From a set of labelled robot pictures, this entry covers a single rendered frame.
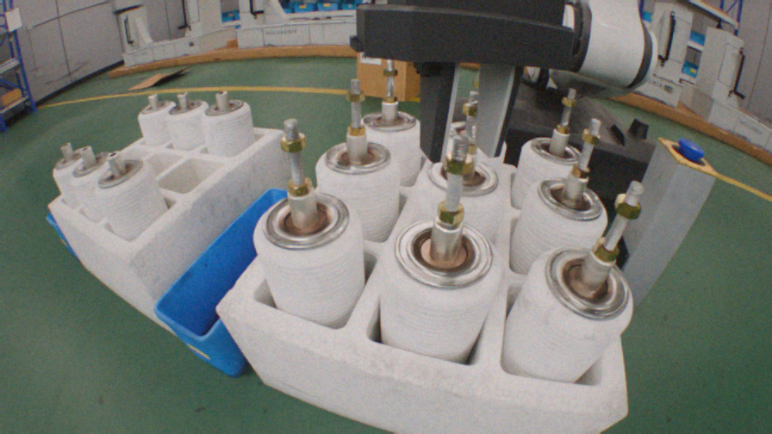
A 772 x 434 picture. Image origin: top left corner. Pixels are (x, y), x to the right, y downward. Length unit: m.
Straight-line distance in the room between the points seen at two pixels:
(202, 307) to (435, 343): 0.36
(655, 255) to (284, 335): 0.47
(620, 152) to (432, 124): 0.66
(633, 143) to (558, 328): 0.63
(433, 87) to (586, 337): 0.19
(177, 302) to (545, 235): 0.46
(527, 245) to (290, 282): 0.24
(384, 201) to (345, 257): 0.11
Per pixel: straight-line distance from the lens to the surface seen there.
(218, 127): 0.60
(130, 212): 0.48
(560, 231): 0.33
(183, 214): 0.49
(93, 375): 0.65
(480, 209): 0.31
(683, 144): 0.46
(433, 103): 0.17
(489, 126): 0.20
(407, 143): 0.44
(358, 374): 0.28
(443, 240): 0.23
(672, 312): 0.75
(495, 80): 0.19
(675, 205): 0.46
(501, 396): 0.27
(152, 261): 0.48
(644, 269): 0.52
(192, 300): 0.50
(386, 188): 0.35
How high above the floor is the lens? 0.42
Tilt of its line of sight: 38 degrees down
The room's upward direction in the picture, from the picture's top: 1 degrees clockwise
